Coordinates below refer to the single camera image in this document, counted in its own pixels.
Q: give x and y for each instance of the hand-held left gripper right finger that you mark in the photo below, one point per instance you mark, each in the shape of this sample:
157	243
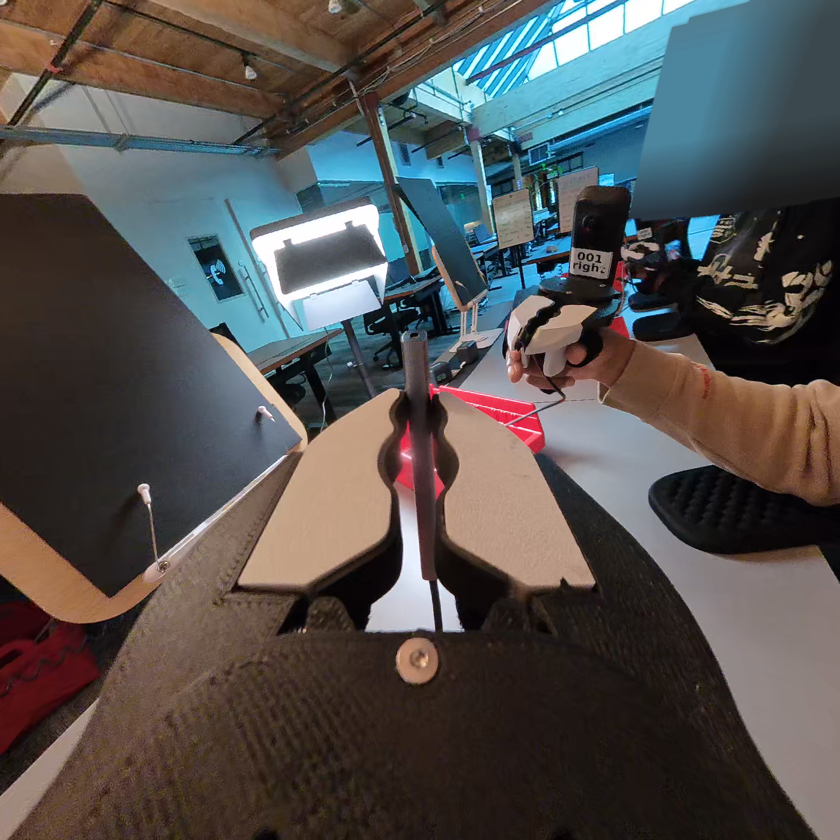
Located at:
512	512

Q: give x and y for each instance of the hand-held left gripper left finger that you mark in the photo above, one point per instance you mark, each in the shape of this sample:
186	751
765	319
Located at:
328	512

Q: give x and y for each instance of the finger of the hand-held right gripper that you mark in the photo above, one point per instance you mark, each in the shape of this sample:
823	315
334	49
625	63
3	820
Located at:
554	334
525	315

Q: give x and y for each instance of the grey usb hub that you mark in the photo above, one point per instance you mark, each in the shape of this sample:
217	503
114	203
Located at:
420	459

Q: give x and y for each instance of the person's right forearm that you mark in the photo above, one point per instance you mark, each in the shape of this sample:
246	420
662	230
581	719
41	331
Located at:
722	420

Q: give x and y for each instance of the person's right hand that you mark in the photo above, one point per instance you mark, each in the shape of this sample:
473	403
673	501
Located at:
610	361

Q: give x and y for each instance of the wooden notice board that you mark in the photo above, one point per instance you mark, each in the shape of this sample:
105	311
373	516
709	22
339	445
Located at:
577	197
512	220

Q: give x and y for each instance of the small black box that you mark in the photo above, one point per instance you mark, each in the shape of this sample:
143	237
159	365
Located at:
442	374
467	352

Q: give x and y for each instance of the wooden office desk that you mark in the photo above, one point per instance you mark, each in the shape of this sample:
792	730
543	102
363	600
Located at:
289	348
413	289

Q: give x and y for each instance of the black board wooden easel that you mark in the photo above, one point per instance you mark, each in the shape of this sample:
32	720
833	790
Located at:
439	229

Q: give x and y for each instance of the black office chair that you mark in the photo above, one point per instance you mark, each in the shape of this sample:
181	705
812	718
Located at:
387	325

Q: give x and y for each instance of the dark light stand pole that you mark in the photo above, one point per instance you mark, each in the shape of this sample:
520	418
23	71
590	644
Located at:
358	354

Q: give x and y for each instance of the printed black cloth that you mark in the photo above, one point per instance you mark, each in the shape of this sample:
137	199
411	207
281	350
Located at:
774	295

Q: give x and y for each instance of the black chair armrest pad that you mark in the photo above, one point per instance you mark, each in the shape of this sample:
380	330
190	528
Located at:
722	518

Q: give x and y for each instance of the bright white panel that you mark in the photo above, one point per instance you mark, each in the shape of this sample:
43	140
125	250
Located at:
315	223

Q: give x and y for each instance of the black tablet tan rim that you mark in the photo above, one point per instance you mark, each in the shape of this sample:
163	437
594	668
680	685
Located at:
98	361

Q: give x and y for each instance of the red bag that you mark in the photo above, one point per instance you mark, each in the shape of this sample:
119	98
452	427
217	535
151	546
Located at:
46	676

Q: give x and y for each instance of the dark wall sign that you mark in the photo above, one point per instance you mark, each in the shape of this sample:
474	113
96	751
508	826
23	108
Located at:
216	269

